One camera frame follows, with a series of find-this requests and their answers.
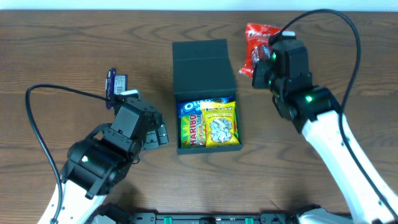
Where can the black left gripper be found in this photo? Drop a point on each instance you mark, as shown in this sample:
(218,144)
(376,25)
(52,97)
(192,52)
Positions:
(157,134)

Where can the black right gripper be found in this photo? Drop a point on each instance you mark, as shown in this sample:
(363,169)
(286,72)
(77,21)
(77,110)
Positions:
(259,74)

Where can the red snack bag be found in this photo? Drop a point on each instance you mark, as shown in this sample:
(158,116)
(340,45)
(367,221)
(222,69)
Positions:
(257,41)

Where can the green Haribo worms bag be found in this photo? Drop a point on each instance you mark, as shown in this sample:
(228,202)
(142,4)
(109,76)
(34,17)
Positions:
(192,131)

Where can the blue Oreo cookie pack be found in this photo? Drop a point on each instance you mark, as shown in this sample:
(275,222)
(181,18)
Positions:
(193,107)

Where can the yellow seed snack bag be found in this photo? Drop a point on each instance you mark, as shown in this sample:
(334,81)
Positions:
(220,123)

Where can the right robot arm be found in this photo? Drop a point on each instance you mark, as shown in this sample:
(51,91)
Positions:
(317,115)

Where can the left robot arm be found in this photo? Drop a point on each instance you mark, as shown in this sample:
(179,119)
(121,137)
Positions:
(101,160)

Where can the small blue barcode box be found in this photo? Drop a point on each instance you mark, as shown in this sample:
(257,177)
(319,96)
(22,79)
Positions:
(120,84)

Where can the dark blue snack wrapper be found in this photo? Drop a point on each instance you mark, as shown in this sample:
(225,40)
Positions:
(108,85)

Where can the dark green open box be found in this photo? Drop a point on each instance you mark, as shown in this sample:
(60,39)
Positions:
(201,70)

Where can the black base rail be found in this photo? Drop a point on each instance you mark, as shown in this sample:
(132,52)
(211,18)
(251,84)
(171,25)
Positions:
(151,218)

